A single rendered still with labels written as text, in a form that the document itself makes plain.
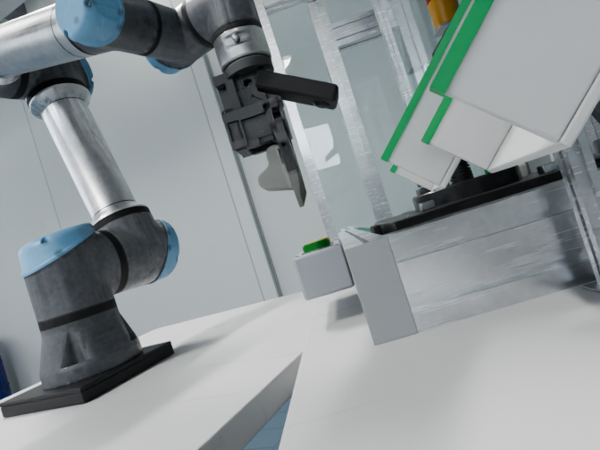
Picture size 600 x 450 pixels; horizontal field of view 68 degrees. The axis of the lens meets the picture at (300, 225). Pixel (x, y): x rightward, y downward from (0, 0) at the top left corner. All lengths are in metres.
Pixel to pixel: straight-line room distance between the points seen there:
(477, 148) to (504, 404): 0.15
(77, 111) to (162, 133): 3.80
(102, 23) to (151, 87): 4.27
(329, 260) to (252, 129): 0.21
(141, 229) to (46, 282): 0.18
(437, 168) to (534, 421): 0.15
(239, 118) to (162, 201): 4.18
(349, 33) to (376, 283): 1.44
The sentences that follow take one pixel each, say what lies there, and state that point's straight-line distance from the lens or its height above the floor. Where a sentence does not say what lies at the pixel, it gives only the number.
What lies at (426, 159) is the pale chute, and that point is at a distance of 0.30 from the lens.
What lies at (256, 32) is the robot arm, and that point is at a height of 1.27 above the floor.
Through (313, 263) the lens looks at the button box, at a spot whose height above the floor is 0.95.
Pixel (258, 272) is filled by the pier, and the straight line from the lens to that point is 4.13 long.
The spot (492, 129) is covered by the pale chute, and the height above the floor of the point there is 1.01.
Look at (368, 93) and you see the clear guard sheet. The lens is 2.03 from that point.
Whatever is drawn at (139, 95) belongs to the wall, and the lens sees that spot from 5.00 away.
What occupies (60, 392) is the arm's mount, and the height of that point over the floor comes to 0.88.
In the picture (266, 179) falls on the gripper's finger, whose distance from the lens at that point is 0.62.
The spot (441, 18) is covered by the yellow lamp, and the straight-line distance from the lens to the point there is 0.88.
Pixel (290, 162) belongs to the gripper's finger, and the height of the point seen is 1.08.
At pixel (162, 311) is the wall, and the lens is 5.02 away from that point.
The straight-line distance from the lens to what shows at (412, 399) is 0.33.
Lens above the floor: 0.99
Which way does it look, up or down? 1 degrees up
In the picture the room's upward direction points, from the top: 18 degrees counter-clockwise
